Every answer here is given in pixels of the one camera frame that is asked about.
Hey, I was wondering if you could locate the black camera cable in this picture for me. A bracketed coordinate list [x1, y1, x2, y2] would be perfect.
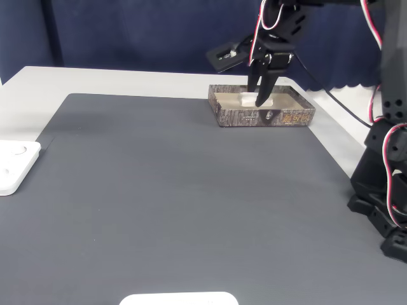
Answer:
[293, 52, 373, 128]

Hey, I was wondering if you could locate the white dimpled plastic tray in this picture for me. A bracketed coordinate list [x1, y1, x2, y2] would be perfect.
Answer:
[0, 139, 43, 197]

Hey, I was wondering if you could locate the white rectangular block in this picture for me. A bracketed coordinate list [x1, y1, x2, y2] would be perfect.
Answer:
[238, 91, 274, 107]

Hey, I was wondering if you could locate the patterned cardboard box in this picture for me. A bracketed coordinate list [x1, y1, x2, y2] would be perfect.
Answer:
[208, 83, 316, 128]

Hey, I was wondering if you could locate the white rounded flat device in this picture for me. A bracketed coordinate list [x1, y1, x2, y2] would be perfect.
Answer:
[119, 291, 240, 305]

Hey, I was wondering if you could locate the red white black servo cable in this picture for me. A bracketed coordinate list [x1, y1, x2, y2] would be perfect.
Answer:
[368, 84, 407, 230]
[360, 0, 385, 51]
[249, 0, 286, 68]

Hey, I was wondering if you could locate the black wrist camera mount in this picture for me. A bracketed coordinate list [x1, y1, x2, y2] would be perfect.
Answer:
[205, 40, 256, 74]

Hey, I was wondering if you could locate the dark blue curtain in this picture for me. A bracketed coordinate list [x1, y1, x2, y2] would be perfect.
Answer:
[0, 0, 407, 95]

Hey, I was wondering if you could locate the grey table mat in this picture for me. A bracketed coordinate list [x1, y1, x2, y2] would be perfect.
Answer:
[0, 93, 407, 305]

